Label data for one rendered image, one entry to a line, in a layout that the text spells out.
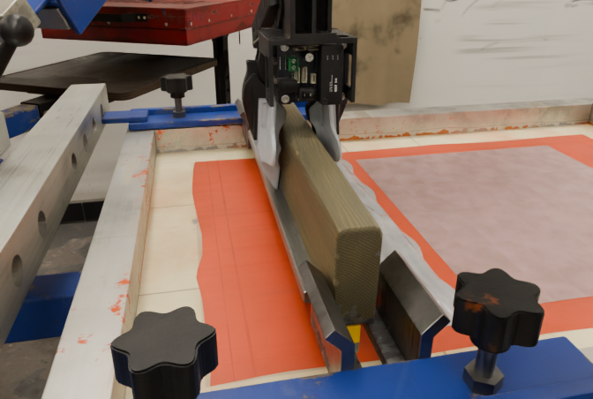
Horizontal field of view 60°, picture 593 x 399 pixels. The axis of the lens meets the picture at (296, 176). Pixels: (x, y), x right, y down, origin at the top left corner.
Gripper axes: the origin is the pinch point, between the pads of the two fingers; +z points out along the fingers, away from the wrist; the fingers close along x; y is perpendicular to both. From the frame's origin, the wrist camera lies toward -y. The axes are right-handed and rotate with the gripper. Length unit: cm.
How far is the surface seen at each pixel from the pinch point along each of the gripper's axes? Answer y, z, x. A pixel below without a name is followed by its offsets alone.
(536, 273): 13.0, 6.2, 19.0
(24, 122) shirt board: -66, 11, -44
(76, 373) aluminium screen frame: 21.3, 2.7, -17.3
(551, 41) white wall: -200, 20, 181
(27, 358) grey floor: -102, 101, -70
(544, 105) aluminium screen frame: -26, 3, 47
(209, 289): 9.5, 6.1, -9.4
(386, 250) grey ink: 7.5, 5.5, 7.0
